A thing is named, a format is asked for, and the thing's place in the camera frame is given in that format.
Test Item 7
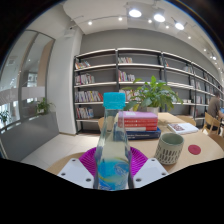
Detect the person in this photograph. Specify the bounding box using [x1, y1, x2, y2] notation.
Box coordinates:
[206, 90, 224, 131]

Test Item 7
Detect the green potted plant white pot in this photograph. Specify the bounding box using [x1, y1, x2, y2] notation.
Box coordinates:
[121, 75, 184, 117]

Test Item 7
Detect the flat round red coaster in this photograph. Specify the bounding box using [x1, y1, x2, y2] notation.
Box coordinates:
[187, 143, 202, 156]

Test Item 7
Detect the clear drink bottle teal cap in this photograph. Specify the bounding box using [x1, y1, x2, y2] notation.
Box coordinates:
[93, 92, 134, 192]

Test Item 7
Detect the slatted wooden chairs group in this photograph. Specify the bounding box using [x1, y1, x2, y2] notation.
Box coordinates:
[201, 111, 224, 136]

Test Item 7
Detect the small potted plant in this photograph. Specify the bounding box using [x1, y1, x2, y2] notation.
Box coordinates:
[34, 97, 56, 116]
[0, 109, 11, 125]

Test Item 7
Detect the ceiling lights group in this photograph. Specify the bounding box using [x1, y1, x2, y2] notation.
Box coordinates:
[86, 8, 218, 63]

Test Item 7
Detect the pink book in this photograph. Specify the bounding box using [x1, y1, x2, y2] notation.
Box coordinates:
[117, 110, 159, 121]

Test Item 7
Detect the green patterned ceramic mug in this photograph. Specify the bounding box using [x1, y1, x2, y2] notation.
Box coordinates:
[153, 132, 185, 166]

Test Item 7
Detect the red book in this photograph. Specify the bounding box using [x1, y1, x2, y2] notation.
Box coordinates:
[117, 118, 159, 132]

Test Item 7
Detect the grey bookshelf unit with books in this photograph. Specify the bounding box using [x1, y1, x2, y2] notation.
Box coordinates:
[73, 47, 224, 134]

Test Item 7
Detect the round-backed wooden chair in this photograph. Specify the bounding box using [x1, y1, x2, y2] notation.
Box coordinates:
[97, 116, 106, 133]
[46, 152, 86, 176]
[176, 114, 198, 126]
[208, 133, 224, 151]

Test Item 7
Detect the white book with patterned cover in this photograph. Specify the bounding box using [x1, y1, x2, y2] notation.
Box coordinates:
[166, 122, 200, 136]

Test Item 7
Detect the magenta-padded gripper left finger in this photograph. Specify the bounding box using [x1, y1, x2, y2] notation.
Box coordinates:
[56, 147, 99, 190]

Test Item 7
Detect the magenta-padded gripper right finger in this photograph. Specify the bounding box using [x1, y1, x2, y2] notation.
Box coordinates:
[128, 146, 169, 190]

